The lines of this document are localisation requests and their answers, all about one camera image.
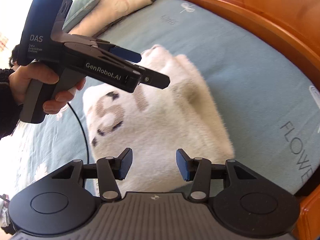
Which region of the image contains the cream knit sweater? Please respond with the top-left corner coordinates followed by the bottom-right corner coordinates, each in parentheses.
top-left (82, 44), bottom-right (234, 194)

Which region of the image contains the person's left hand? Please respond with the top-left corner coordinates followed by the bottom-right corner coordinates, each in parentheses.
top-left (9, 62), bottom-right (86, 114)

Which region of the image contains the cream floral pillow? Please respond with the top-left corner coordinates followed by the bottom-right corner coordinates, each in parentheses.
top-left (68, 0), bottom-right (156, 37)

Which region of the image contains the person in beige jacket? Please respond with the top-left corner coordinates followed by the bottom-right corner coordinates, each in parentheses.
top-left (9, 44), bottom-right (20, 70)

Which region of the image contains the grey-green pillow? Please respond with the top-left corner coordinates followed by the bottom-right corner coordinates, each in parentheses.
top-left (62, 0), bottom-right (100, 33)

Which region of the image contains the blue floral bed sheet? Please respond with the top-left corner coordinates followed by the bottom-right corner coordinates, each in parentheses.
top-left (15, 0), bottom-right (320, 198)

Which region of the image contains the orange wooden headboard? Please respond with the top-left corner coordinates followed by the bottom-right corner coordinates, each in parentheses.
top-left (130, 0), bottom-right (320, 240)

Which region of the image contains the black cable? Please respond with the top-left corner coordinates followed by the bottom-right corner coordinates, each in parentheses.
top-left (67, 102), bottom-right (91, 165)

